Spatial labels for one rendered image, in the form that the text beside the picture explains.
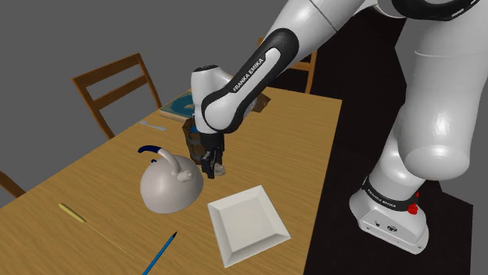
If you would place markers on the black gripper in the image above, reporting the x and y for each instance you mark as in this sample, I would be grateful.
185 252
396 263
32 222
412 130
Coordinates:
212 143

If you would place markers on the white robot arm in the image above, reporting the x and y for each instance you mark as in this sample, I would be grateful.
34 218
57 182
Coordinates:
434 114

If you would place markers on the small grey object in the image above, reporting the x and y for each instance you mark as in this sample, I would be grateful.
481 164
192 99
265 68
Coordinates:
220 171

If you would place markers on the dark brown container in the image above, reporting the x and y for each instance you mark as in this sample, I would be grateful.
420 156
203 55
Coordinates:
191 146

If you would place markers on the wooden table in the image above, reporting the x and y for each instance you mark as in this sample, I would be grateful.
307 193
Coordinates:
274 152

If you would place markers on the book with blue-green cover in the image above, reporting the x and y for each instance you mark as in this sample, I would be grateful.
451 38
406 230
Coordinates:
179 106

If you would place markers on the grey flat utensil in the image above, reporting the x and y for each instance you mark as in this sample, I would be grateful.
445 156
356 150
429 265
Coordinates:
152 125

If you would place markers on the white square plate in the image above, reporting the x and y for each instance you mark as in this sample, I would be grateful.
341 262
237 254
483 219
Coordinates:
247 224

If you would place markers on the brown box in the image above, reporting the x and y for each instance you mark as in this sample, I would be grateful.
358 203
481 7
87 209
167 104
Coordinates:
261 103

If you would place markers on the blue pen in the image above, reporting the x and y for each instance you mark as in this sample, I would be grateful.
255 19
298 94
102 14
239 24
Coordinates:
160 253

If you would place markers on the wooden chair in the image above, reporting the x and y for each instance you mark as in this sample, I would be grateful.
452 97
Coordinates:
114 95
9 186
309 72

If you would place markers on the thin yellow skewer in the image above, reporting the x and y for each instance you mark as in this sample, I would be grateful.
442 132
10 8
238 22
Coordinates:
76 216

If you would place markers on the black robot stand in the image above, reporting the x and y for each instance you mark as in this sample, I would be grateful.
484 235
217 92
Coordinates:
354 95

